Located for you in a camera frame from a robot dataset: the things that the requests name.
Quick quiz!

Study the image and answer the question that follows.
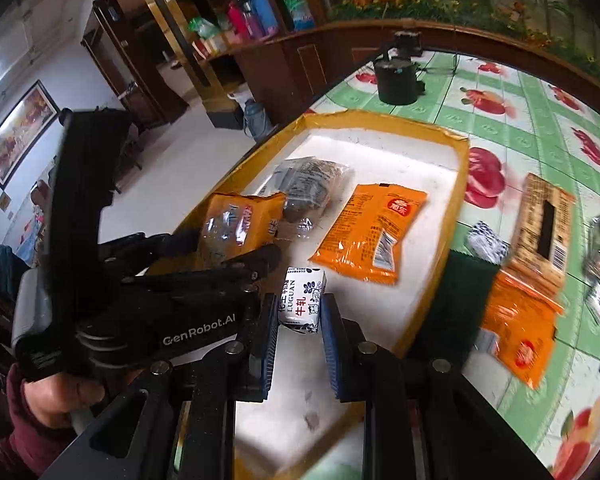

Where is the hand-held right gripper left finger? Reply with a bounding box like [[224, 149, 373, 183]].
[[40, 292, 281, 480]]

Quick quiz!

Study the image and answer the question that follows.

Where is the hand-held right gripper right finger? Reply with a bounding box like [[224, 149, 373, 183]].
[[320, 292, 553, 480]]

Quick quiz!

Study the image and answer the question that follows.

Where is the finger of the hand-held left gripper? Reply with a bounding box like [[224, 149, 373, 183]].
[[125, 244, 283, 292], [100, 231, 203, 273]]

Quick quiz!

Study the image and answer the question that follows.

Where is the orange snack packet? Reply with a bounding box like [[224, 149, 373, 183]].
[[472, 267, 566, 390], [309, 183, 428, 286], [197, 191, 287, 268]]

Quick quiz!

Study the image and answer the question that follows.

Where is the small white candy packet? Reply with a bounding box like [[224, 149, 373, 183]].
[[279, 266, 327, 335]]

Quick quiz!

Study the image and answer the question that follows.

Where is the yellow cardboard tray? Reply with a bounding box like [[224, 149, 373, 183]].
[[177, 109, 471, 480]]

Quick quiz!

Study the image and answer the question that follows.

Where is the yellow biscuit packet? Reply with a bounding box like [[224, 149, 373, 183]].
[[507, 172, 578, 286]]

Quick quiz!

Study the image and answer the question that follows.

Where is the clear packet of dark snacks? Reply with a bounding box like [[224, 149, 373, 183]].
[[257, 156, 356, 233]]

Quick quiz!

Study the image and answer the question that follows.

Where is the person's left hand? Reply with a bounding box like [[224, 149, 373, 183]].
[[22, 360, 148, 430]]

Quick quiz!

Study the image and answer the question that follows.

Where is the teal knit clothing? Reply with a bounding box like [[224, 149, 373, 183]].
[[0, 241, 31, 288]]

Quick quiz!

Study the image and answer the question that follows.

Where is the green scouring pad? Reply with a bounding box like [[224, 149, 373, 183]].
[[420, 250, 501, 361]]

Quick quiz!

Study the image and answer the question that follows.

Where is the blue water jug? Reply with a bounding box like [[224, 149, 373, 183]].
[[242, 99, 273, 138]]

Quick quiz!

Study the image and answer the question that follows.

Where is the small blue white packet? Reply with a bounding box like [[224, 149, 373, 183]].
[[465, 220, 511, 265]]

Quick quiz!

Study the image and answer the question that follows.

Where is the wooden cabinet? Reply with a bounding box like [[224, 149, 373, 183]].
[[82, 0, 331, 131]]

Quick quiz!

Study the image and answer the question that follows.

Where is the pink bottle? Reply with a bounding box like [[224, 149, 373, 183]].
[[227, 0, 253, 41]]

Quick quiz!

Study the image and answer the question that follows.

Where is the blue bottle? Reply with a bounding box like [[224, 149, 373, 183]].
[[250, 0, 279, 36]]

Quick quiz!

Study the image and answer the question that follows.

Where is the green plastic bag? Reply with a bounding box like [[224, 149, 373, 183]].
[[281, 0, 315, 31]]

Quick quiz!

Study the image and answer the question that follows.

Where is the small dark bottle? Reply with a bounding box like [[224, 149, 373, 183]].
[[392, 31, 423, 58]]

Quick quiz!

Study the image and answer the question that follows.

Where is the fruit print tablecloth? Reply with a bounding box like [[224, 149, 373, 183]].
[[305, 50, 600, 480]]

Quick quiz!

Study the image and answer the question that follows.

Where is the framed wall painting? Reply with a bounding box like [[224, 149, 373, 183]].
[[0, 80, 61, 191]]

